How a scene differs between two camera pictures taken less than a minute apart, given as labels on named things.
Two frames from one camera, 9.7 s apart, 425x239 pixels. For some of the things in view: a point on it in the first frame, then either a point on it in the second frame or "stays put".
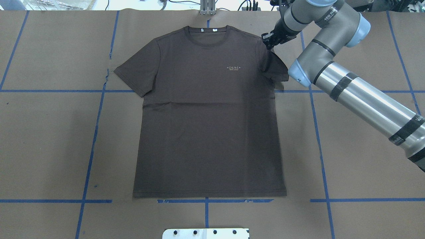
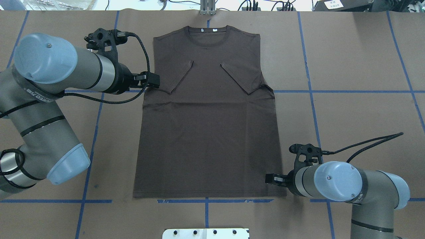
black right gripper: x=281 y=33 → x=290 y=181
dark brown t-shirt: x=208 y=127 stays put
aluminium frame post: x=207 y=7 stays put
